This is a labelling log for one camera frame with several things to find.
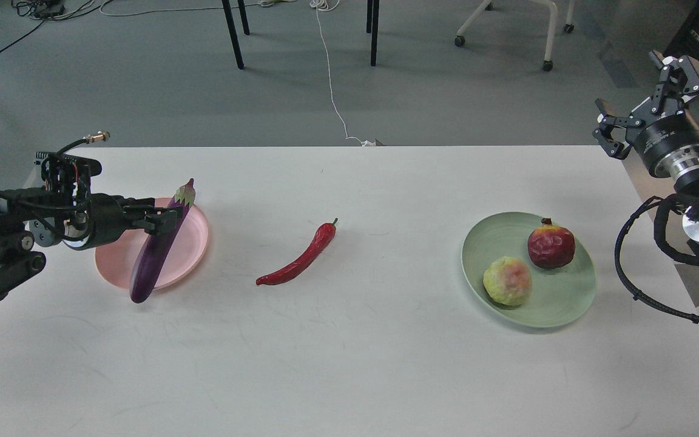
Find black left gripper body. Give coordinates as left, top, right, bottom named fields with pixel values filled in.
left=61, top=193, right=138, bottom=251

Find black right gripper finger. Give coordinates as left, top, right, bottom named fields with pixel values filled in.
left=649, top=50, right=699, bottom=117
left=592, top=98, right=646, bottom=160

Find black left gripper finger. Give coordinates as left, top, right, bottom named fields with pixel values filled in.
left=134, top=205, right=185, bottom=235

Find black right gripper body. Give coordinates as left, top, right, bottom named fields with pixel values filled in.
left=632, top=112, right=699, bottom=178

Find purple eggplant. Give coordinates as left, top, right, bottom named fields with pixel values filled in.
left=129, top=178, right=196, bottom=303

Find red pomegranate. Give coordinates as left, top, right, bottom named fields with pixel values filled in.
left=527, top=217, right=575, bottom=270

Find red chili pepper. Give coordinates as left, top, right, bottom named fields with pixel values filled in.
left=255, top=217, right=338, bottom=286

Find yellow green fruit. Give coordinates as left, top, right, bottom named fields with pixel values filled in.
left=482, top=256, right=532, bottom=307

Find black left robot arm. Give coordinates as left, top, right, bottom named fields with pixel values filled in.
left=0, top=132, right=196, bottom=302

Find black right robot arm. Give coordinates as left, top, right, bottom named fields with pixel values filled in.
left=592, top=50, right=699, bottom=324

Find pink plate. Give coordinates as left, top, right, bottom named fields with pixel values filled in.
left=95, top=206, right=211, bottom=291

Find green plate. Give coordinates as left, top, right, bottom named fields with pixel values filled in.
left=461, top=211, right=597, bottom=328

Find black table legs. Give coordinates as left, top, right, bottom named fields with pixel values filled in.
left=221, top=1, right=380, bottom=70

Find white wheeled chair base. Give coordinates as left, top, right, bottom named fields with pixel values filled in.
left=454, top=0, right=576, bottom=73

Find black cables on floor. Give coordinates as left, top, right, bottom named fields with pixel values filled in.
left=0, top=0, right=265, bottom=70

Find white cable on floor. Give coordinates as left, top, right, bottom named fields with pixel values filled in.
left=310, top=0, right=376, bottom=147

